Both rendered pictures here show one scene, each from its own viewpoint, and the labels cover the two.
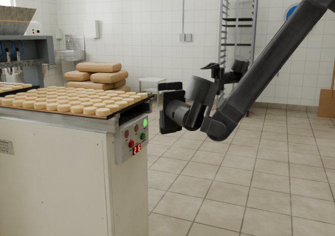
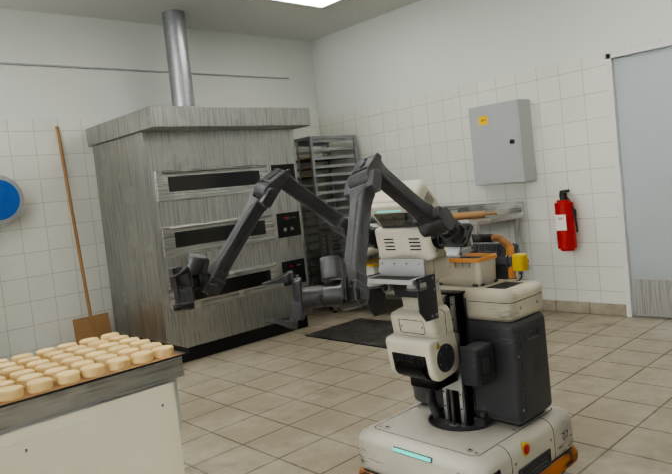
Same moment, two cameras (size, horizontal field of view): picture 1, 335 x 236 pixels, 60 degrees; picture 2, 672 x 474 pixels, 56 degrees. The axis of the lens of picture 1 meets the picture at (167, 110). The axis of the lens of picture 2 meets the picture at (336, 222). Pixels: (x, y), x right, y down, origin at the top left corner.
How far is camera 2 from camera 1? 1.39 m
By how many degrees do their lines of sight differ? 64
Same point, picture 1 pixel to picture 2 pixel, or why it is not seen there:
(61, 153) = (92, 458)
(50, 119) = (61, 404)
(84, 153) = (141, 431)
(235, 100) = (359, 269)
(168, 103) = (303, 291)
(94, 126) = (151, 379)
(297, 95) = (29, 345)
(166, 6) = not seen: outside the picture
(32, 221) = not seen: outside the picture
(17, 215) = not seen: outside the picture
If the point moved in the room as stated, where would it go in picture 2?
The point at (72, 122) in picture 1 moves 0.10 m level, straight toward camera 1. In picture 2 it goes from (108, 391) to (150, 388)
